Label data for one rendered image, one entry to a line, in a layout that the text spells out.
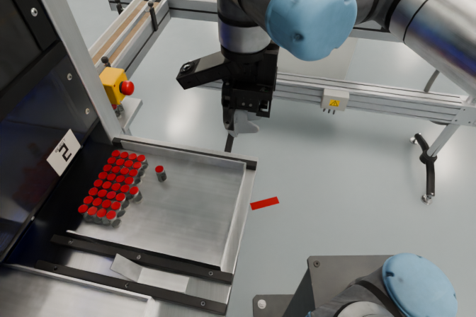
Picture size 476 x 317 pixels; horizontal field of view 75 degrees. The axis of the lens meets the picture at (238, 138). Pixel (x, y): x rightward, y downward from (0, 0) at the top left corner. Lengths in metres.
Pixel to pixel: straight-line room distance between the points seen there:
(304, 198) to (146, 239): 1.21
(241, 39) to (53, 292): 0.61
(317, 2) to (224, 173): 0.58
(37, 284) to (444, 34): 0.79
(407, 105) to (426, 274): 1.18
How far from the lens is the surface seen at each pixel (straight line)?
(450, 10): 0.36
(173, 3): 1.48
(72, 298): 0.76
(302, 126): 2.15
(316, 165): 1.96
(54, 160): 0.74
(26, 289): 0.81
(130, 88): 0.89
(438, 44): 0.36
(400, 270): 0.61
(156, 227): 0.75
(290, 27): 0.30
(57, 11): 0.72
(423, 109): 1.75
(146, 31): 1.28
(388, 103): 1.69
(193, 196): 0.77
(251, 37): 0.43
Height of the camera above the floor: 1.55
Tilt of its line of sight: 50 degrees down
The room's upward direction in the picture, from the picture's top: straight up
